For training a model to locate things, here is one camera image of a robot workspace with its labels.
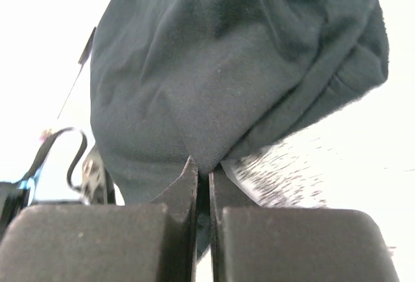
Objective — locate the white plastic basket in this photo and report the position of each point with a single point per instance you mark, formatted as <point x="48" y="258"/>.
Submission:
<point x="281" y="175"/>

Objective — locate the black t shirt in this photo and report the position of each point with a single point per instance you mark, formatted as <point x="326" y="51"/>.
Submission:
<point x="213" y="80"/>

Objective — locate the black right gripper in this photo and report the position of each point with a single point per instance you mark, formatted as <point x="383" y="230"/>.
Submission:
<point x="73" y="242"/>

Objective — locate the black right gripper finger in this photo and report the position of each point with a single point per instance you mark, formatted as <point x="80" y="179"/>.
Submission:
<point x="251" y="243"/>

